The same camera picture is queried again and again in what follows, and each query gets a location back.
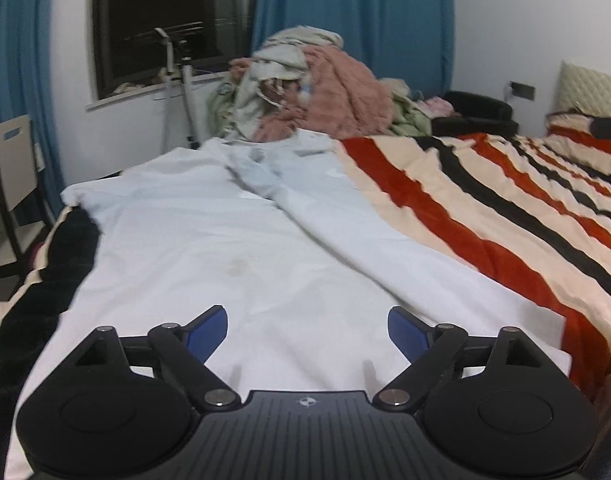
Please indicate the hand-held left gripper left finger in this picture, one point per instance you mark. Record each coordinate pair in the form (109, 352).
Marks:
(208, 334)

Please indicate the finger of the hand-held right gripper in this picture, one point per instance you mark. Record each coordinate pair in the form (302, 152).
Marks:
(610, 127)

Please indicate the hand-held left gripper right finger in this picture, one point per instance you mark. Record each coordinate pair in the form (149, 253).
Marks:
(408, 334)

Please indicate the white garment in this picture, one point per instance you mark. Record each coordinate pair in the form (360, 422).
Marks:
(210, 240)

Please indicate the pile of clothes and blankets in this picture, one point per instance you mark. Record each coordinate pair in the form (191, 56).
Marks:
(410, 117)

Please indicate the beige quilted pillow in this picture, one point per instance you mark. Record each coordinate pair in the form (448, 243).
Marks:
(593, 87)

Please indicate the black armchair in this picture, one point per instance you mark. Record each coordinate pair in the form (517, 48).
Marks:
(480, 107)

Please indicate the striped fleece blanket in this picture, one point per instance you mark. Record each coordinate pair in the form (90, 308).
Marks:
(485, 210)

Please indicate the pink clothing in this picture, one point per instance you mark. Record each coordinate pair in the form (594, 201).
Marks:
(435, 106)

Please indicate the white garment steamer stand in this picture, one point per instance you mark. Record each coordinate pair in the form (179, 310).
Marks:
(188, 95)

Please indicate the pink fluffy blanket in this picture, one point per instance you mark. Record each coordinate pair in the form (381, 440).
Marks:
(335, 90)

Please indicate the cloth on windowsill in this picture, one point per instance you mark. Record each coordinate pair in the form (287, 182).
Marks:
(129, 87)

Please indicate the blue curtain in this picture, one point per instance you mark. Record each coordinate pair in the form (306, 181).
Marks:
(375, 10)
(20, 60)

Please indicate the black and cream chair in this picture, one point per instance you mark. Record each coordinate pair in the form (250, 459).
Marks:
(10, 160)

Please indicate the pale grey hoodie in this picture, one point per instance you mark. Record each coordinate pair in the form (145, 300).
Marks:
(285, 50)

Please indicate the dark framed window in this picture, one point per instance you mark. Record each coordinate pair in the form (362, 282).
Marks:
(150, 10)

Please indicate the dark wall socket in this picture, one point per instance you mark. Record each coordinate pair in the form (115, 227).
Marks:
(522, 90)

